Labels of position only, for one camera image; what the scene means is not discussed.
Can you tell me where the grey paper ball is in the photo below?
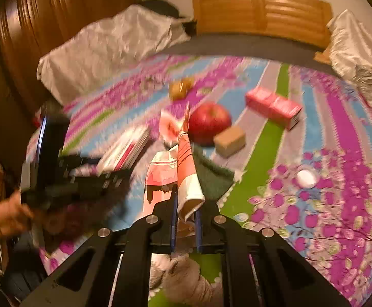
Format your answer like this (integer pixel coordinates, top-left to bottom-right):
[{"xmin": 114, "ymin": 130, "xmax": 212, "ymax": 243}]
[{"xmin": 149, "ymin": 254, "xmax": 223, "ymax": 306}]

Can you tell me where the red white paper carton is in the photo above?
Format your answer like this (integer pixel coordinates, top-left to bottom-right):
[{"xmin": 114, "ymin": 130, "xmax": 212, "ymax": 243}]
[{"xmin": 142, "ymin": 131, "xmax": 205, "ymax": 223}]

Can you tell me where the tan sponge block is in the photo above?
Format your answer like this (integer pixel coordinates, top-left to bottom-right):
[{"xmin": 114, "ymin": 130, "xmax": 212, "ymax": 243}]
[{"xmin": 214, "ymin": 125, "xmax": 246, "ymax": 158}]

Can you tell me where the person left hand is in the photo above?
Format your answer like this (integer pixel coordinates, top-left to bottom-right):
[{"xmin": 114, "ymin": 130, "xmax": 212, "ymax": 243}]
[{"xmin": 0, "ymin": 189, "xmax": 59, "ymax": 247}]

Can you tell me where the red white cigarette box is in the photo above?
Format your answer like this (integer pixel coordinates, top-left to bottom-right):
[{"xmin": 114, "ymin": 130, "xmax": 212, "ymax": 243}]
[{"xmin": 96, "ymin": 125, "xmax": 149, "ymax": 175}]

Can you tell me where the white round cap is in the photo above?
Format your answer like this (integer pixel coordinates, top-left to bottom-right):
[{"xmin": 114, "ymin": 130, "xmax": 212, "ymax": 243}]
[{"xmin": 296, "ymin": 169, "xmax": 318, "ymax": 189}]

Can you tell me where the left white satin cover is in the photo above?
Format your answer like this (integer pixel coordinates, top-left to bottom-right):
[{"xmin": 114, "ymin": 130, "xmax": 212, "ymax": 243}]
[{"xmin": 36, "ymin": 4, "xmax": 190, "ymax": 105}]

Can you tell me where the white satin cover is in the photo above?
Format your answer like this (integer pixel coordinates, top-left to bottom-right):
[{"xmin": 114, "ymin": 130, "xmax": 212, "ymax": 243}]
[
  {"xmin": 327, "ymin": 10, "xmax": 372, "ymax": 109},
  {"xmin": 36, "ymin": 4, "xmax": 190, "ymax": 105}
]

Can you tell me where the dark green cloth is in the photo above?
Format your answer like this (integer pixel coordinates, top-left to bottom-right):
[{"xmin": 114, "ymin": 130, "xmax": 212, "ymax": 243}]
[{"xmin": 192, "ymin": 145, "xmax": 235, "ymax": 202}]

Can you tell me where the crumpled red white wrapper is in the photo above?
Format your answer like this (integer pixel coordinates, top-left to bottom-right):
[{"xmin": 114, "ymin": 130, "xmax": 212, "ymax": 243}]
[{"xmin": 159, "ymin": 103, "xmax": 190, "ymax": 148}]

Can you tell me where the floral striped bedspread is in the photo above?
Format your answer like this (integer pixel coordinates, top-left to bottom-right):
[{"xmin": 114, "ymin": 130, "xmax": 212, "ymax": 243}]
[{"xmin": 26, "ymin": 54, "xmax": 372, "ymax": 307}]

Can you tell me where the small golden ornament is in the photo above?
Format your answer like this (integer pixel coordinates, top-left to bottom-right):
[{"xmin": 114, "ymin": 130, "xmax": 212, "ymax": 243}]
[{"xmin": 169, "ymin": 77, "xmax": 194, "ymax": 101}]

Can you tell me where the red apple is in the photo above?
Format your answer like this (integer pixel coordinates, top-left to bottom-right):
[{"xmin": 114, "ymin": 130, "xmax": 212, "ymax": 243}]
[{"xmin": 188, "ymin": 102, "xmax": 232, "ymax": 146}]

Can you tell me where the brown wooden wardrobe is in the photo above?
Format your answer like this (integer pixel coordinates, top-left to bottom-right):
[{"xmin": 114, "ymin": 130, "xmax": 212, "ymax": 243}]
[{"xmin": 0, "ymin": 0, "xmax": 140, "ymax": 114}]

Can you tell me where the pink rectangular box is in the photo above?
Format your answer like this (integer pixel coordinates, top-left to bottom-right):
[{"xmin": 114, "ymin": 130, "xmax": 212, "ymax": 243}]
[{"xmin": 245, "ymin": 86, "xmax": 302, "ymax": 130}]

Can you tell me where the right white satin cover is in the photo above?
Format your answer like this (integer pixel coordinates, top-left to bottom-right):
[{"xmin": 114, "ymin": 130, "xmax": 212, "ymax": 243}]
[{"xmin": 327, "ymin": 10, "xmax": 372, "ymax": 109}]

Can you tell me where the wooden headboard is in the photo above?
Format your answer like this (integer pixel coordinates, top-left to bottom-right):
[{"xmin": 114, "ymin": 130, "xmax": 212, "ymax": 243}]
[{"xmin": 192, "ymin": 0, "xmax": 333, "ymax": 50}]

